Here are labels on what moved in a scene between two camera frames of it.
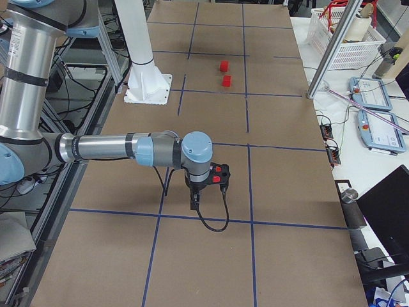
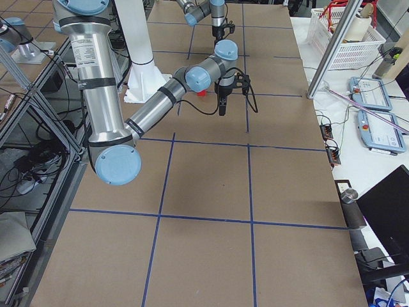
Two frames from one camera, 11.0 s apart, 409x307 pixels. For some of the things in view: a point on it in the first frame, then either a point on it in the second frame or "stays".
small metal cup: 349,196 stays
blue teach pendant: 371,93 stays
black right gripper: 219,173 → 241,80
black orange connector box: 326,131 stays
